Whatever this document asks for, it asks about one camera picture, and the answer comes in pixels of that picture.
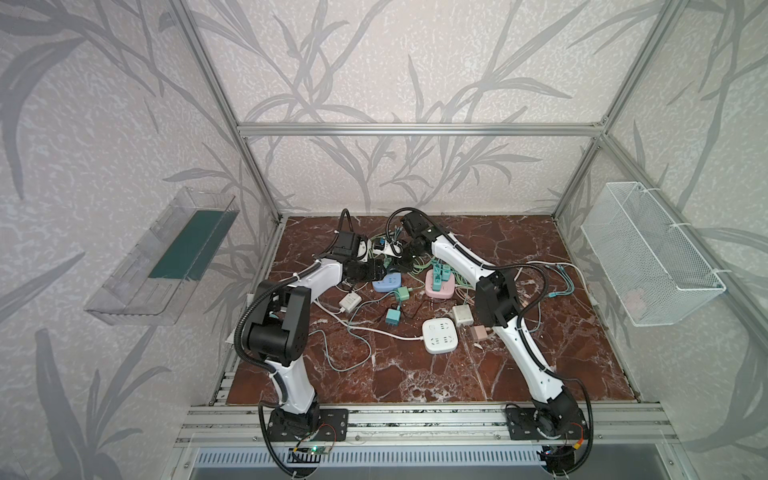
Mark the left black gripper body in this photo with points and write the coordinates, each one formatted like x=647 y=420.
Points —
x=372 y=268

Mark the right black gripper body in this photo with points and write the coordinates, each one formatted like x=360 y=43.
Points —
x=405 y=255

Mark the blue power strip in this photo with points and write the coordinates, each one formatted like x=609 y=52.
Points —
x=389 y=283

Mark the teal charger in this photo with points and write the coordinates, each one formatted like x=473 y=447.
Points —
x=393 y=316

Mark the white power strip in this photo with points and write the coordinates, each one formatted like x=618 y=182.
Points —
x=439 y=336

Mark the pink charger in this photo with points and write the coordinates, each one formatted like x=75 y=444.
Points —
x=478 y=333

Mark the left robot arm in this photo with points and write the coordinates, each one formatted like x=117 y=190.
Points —
x=273 y=331

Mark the pink power strip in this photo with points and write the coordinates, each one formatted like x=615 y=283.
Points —
x=446 y=288

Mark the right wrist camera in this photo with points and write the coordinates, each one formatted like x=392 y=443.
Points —
x=387 y=248

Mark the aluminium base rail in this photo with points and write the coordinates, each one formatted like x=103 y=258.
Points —
x=428 y=424

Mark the clear plastic wall tray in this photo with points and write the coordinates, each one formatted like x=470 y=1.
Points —
x=156 y=280

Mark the white wire mesh basket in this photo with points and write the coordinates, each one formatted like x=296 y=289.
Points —
x=657 y=273

